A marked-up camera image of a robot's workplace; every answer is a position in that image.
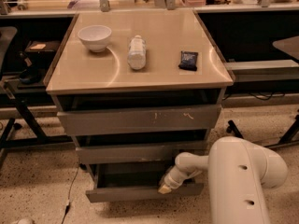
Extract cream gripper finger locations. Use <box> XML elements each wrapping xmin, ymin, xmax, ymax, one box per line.
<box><xmin>158</xmin><ymin>184</ymin><xmax>172</xmax><ymax>194</ymax></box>

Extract grey drawer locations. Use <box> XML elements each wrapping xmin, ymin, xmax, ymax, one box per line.
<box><xmin>76</xmin><ymin>141</ymin><xmax>207</xmax><ymax>164</ymax></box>
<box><xmin>86</xmin><ymin>161</ymin><xmax>204</xmax><ymax>203</ymax></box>
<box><xmin>58</xmin><ymin>105</ymin><xmax>221</xmax><ymax>136</ymax></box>

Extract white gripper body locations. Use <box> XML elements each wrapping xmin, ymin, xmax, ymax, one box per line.
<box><xmin>160</xmin><ymin>166</ymin><xmax>192</xmax><ymax>190</ymax></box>

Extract dark shelf with notepad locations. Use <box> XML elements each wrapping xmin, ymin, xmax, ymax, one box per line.
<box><xmin>25</xmin><ymin>40</ymin><xmax>60</xmax><ymax>52</ymax></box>

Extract black left table frame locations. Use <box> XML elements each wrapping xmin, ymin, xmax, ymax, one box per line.
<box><xmin>0</xmin><ymin>81</ymin><xmax>72</xmax><ymax>166</ymax></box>

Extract grey bottom drawer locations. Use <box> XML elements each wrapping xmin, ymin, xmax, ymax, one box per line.
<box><xmin>86</xmin><ymin>161</ymin><xmax>204</xmax><ymax>203</ymax></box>

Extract black floor cable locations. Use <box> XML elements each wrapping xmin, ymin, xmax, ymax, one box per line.
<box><xmin>60</xmin><ymin>162</ymin><xmax>81</xmax><ymax>224</ymax></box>

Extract grey middle drawer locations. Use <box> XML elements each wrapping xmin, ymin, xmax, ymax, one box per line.
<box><xmin>76</xmin><ymin>141</ymin><xmax>207</xmax><ymax>164</ymax></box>

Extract black wheeled stand base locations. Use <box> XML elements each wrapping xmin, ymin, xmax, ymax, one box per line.
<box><xmin>226</xmin><ymin>110</ymin><xmax>299</xmax><ymax>150</ymax></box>

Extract white ceramic bowl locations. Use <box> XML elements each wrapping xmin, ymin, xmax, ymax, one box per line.
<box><xmin>78</xmin><ymin>25</ymin><xmax>112</xmax><ymax>52</ymax></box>

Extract clear plastic water bottle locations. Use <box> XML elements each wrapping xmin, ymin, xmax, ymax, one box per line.
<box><xmin>127</xmin><ymin>35</ymin><xmax>146</xmax><ymax>70</ymax></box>

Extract dark blue snack packet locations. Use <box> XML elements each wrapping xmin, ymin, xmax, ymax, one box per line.
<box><xmin>178</xmin><ymin>51</ymin><xmax>198</xmax><ymax>71</ymax></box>

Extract grey drawer cabinet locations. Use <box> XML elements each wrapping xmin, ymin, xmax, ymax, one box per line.
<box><xmin>43</xmin><ymin>8</ymin><xmax>236</xmax><ymax>185</ymax></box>

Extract grey top drawer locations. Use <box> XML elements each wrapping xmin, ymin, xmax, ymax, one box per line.
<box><xmin>58</xmin><ymin>105</ymin><xmax>221</xmax><ymax>136</ymax></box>

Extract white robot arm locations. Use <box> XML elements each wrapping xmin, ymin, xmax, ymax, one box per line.
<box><xmin>158</xmin><ymin>136</ymin><xmax>288</xmax><ymax>224</ymax></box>

